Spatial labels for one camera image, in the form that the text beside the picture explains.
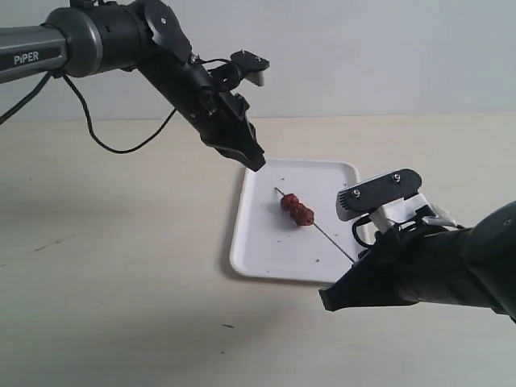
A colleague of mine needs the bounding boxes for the black right camera cable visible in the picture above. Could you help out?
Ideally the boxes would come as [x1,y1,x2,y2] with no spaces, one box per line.
[351,215,428,249]

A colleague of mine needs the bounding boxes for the red-brown meat ball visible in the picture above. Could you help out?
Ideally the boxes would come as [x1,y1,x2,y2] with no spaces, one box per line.
[280,193,299,211]
[289,202,306,217]
[294,207,314,227]

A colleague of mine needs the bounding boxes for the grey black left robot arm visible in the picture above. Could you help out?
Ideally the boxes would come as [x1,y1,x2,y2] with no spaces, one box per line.
[1,0,269,171]

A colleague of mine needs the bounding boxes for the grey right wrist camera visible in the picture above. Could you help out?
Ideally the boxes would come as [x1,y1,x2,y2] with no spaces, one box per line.
[335,169,422,222]

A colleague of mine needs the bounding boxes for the white rectangular plastic tray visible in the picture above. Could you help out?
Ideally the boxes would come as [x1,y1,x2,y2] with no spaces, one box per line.
[229,159,363,284]

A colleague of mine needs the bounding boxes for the thin metal skewer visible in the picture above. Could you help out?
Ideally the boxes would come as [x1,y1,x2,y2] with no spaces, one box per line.
[274,187,356,264]

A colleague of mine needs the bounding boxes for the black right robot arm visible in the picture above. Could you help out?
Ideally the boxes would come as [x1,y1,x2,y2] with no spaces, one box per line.
[319,202,515,318]

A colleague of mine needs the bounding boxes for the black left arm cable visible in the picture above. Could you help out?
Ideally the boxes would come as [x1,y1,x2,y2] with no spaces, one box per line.
[0,56,235,154]

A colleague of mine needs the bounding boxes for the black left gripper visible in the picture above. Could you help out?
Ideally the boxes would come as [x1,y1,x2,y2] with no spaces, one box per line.
[156,54,265,172]

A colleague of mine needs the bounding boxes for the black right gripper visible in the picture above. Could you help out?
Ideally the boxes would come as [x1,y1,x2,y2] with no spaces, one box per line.
[318,226,464,311]

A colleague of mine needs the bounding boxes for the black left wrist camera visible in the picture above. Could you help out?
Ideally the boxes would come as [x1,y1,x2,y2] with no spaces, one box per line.
[209,50,270,90]

